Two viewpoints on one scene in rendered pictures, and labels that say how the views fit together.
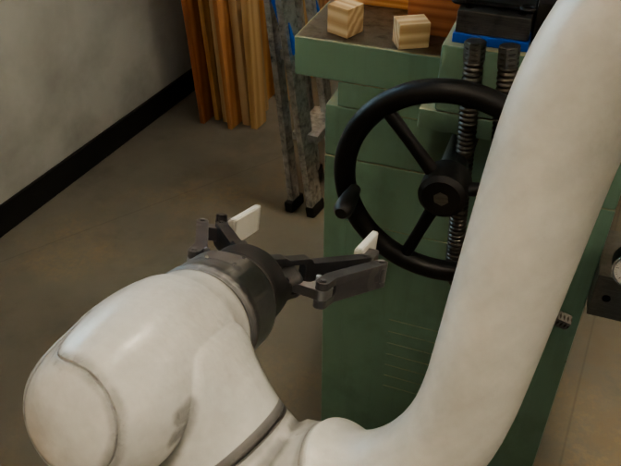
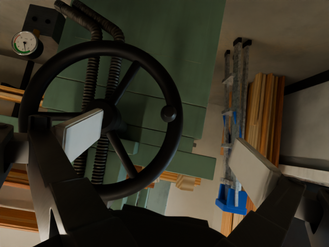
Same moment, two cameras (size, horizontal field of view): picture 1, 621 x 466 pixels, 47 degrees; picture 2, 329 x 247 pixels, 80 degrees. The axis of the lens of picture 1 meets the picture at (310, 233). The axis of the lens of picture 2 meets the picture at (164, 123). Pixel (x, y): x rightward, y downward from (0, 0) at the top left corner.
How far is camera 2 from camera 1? 0.64 m
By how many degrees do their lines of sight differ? 36
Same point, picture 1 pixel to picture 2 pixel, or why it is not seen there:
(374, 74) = not seen: hidden behind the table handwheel
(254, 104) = (258, 83)
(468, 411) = not seen: outside the picture
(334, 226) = (208, 58)
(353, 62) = (180, 163)
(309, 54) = (205, 169)
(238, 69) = (262, 97)
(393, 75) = not seen: hidden behind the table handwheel
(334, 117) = (197, 131)
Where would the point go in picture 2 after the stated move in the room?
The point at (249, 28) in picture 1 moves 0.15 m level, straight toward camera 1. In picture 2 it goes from (254, 113) to (255, 109)
